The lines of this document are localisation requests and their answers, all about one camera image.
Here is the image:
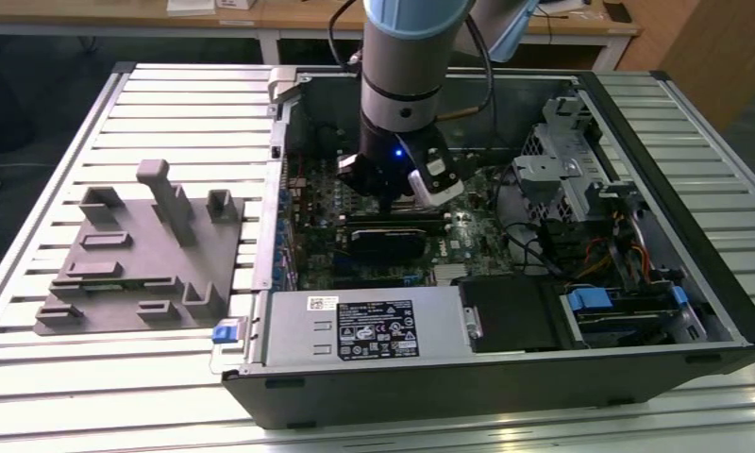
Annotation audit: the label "black expansion slot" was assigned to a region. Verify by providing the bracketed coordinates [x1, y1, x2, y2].
[331, 275, 439, 291]

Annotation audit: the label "black PC case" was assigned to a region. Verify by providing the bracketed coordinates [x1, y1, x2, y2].
[220, 65, 755, 430]

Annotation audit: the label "green motherboard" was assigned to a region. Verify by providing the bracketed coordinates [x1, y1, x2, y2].
[280, 153, 522, 291]

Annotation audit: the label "green RAM stick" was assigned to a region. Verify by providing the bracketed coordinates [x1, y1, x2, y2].
[81, 279, 153, 290]

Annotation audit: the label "silver disk bay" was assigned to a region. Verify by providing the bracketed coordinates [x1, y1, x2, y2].
[559, 280, 711, 351]

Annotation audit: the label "silver metal drive cage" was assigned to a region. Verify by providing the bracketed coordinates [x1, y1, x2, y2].
[508, 96, 611, 226]

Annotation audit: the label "silver power supply unit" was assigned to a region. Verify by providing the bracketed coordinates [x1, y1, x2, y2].
[260, 288, 483, 368]

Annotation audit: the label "black cable clear plug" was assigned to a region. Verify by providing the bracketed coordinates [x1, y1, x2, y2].
[327, 0, 367, 75]

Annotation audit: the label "black graphics card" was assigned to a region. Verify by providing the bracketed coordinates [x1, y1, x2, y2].
[347, 226, 431, 260]

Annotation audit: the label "black plastic drive cover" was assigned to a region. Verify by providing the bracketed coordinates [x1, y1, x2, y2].
[452, 276, 573, 356]

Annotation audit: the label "yellow orange power wires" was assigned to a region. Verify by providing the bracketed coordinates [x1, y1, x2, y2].
[569, 234, 655, 285]

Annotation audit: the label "CPU socket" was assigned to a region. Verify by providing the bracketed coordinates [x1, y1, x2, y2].
[387, 197, 440, 214]

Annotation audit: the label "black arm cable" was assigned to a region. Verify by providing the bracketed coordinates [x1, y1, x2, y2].
[450, 13, 502, 153]

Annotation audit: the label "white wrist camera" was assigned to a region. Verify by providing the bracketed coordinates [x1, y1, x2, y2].
[407, 145, 467, 208]

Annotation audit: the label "silver chipset heatsink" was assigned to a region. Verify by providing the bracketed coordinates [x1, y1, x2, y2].
[434, 263, 472, 287]

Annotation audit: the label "black RAM slot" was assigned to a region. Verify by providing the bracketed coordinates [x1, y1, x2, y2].
[346, 212, 447, 222]
[347, 218, 448, 228]

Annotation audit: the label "black wire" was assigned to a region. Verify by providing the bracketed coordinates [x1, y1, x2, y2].
[500, 220, 571, 278]

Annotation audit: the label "grey parts rack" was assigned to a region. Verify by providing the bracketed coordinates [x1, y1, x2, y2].
[32, 159, 247, 337]

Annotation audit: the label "hard disk in blue carrier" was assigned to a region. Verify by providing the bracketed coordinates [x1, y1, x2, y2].
[565, 285, 673, 334]

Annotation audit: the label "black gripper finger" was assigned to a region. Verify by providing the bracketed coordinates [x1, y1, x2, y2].
[376, 191, 402, 224]

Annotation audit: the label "wooden cabinet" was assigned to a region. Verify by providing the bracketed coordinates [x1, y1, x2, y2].
[615, 0, 755, 138]

